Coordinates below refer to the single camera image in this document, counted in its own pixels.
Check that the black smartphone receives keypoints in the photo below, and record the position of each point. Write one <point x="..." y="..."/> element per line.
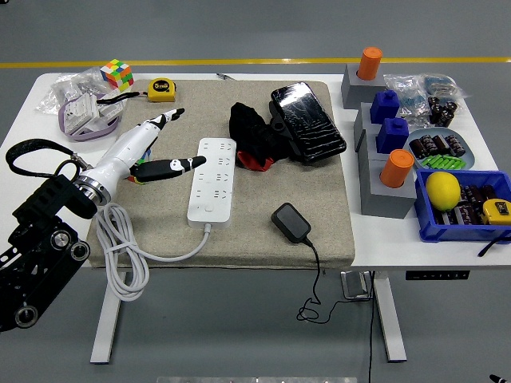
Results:
<point x="307" y="119"/>

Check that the orange cylinder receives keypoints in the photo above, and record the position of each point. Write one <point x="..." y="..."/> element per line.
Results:
<point x="369" y="64"/>
<point x="395" y="169"/>

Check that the black capacitors on plate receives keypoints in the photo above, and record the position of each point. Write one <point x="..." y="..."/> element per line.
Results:
<point x="437" y="144"/>

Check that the yellow floor tape line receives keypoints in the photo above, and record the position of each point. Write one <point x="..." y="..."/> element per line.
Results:
<point x="239" y="61"/>

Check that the large colourful puzzle cube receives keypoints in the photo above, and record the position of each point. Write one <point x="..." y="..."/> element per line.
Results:
<point x="137" y="181"/>

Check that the black table control panel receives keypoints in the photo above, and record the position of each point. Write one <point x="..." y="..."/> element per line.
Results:
<point x="437" y="275"/>

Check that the black cloth with red patch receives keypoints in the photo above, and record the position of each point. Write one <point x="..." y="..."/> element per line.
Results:
<point x="255" y="131"/>

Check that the black phone stand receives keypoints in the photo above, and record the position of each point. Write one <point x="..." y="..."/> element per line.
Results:
<point x="278" y="123"/>

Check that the green batteries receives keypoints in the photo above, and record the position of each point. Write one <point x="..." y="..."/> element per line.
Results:
<point x="443" y="162"/>

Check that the purple tray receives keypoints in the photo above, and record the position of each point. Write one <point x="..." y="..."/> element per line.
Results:
<point x="85" y="137"/>

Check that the blue square peg block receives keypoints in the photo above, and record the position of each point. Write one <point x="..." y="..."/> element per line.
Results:
<point x="393" y="137"/>
<point x="383" y="107"/>

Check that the black capacitors in bin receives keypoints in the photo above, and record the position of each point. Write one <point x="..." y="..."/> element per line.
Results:
<point x="469" y="211"/>

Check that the grey block with round hole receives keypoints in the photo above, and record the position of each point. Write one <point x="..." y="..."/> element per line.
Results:
<point x="351" y="89"/>
<point x="383" y="203"/>

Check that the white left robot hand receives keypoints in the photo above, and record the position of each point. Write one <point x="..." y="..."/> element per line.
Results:
<point x="120" y="155"/>

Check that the white table leg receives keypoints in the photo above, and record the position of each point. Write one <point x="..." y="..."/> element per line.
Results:
<point x="389" y="319"/>
<point x="108" y="327"/>

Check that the loose pile of black capacitors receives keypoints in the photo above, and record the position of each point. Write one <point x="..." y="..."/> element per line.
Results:
<point x="441" y="111"/>

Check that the yellow lemon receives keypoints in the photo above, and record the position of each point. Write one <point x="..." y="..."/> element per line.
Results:
<point x="443" y="191"/>

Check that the clear bags of white parts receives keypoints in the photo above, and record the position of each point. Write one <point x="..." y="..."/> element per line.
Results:
<point x="72" y="85"/>

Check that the small colourful puzzle cube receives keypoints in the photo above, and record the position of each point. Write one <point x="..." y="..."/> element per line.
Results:
<point x="116" y="75"/>

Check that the white power strip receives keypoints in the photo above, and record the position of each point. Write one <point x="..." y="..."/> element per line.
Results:
<point x="211" y="199"/>

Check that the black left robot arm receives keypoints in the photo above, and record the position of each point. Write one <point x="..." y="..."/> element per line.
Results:
<point x="36" y="255"/>

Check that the pale blue oval plate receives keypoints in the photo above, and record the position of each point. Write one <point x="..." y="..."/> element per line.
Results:
<point x="469" y="155"/>

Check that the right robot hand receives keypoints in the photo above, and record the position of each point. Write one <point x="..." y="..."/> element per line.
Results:
<point x="501" y="380"/>

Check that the clear bag of small parts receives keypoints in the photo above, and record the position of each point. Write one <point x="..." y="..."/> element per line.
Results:
<point x="405" y="91"/>

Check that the small silver pen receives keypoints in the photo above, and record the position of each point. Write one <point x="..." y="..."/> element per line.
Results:
<point x="223" y="76"/>

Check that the grey-brown fabric mat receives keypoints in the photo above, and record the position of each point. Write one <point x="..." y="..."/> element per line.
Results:
<point x="247" y="239"/>

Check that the clear bag of blue parts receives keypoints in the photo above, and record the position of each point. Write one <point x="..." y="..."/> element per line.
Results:
<point x="441" y="84"/>

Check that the blue plastic bin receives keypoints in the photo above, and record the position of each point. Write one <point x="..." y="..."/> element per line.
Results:
<point x="459" y="233"/>

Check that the black power adapter plug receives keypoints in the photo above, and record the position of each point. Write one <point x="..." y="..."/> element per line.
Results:
<point x="290" y="221"/>

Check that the white plastic parts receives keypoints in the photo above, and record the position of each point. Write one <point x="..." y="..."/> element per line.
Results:
<point x="80" y="109"/>

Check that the silver bracket under table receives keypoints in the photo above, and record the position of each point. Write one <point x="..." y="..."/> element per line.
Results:
<point x="351" y="285"/>

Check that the yellow tape measure in bin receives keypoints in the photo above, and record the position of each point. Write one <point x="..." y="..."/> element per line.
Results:
<point x="497" y="211"/>

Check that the grey block with square hole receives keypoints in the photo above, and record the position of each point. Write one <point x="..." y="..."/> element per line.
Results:
<point x="369" y="149"/>
<point x="361" y="119"/>

